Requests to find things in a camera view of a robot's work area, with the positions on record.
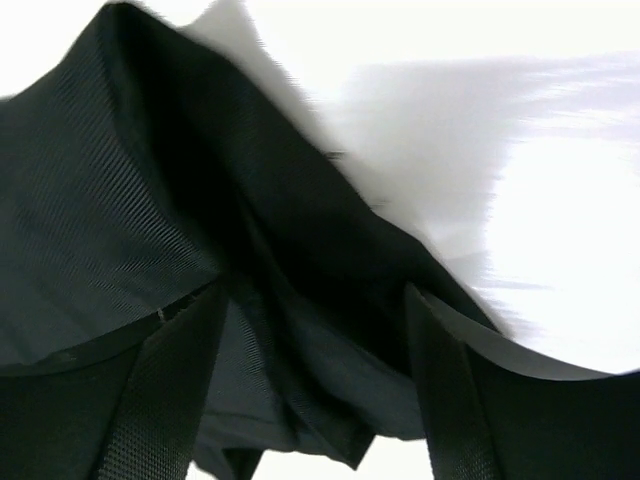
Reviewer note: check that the black skirt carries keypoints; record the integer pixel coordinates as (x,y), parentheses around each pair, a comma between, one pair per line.
(145,167)

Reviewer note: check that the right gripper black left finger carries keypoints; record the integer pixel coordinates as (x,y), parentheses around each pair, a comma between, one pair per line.
(125,405)

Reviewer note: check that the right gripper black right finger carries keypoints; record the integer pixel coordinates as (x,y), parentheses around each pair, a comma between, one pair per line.
(493,409)

